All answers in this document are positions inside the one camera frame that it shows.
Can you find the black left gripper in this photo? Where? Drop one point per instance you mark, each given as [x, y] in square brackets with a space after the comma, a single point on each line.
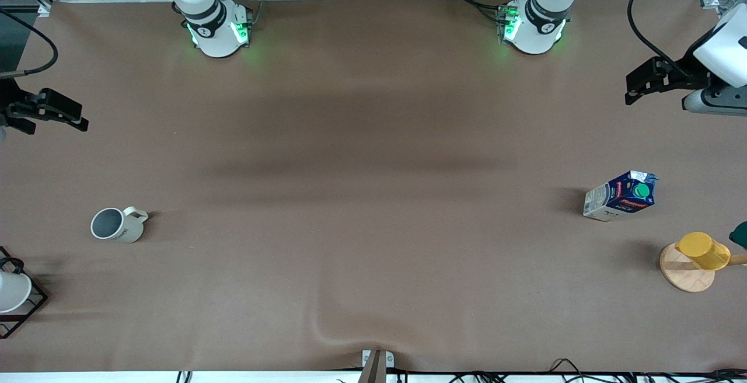
[693, 73]

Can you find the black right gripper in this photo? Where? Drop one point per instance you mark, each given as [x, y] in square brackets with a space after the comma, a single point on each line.
[10, 106]

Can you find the blue milk carton green cap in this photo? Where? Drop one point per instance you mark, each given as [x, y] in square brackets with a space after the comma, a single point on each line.
[621, 196]

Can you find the cream mug grey inside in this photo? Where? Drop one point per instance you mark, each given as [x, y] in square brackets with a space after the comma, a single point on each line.
[119, 225]

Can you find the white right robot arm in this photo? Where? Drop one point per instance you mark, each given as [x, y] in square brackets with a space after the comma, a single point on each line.
[216, 35]

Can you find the white cup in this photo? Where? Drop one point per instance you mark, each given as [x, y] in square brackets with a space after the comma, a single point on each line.
[11, 291]

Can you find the yellow cup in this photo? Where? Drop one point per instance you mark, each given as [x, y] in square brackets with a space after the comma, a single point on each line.
[703, 250]

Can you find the dark green cup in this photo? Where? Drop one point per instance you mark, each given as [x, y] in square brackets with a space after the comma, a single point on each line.
[740, 234]

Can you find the wooden mug stand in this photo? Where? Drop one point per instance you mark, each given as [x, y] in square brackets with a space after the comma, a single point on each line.
[686, 275]

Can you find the brown table cover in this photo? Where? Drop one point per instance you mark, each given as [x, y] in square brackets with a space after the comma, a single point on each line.
[373, 254]

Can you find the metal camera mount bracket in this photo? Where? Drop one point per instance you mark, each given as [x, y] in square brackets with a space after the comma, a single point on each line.
[377, 365]

